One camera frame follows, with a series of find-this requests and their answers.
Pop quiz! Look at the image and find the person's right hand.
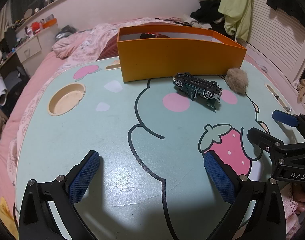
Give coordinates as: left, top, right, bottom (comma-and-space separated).
292, 184, 305, 214

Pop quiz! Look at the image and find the red mahjong tile block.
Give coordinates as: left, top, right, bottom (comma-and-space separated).
140, 33, 169, 39

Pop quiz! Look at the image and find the black clothes pile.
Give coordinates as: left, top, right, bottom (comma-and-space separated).
190, 0, 225, 32

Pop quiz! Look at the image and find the orange cardboard box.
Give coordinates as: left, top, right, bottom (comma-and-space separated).
117, 24, 247, 82

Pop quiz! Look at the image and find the dark red pillow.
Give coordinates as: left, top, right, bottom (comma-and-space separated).
97, 35, 118, 60

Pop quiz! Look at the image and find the pink floral blanket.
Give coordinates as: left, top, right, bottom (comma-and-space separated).
6, 16, 193, 181

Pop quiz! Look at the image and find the brown fur pompom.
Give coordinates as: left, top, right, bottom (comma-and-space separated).
225, 68, 248, 95

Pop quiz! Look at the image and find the green hanging garment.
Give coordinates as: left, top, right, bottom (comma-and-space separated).
219, 0, 253, 41

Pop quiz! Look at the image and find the green toy car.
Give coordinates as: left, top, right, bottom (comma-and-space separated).
172, 72, 222, 111

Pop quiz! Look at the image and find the white desk drawer unit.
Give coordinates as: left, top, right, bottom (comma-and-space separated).
16, 31, 55, 63

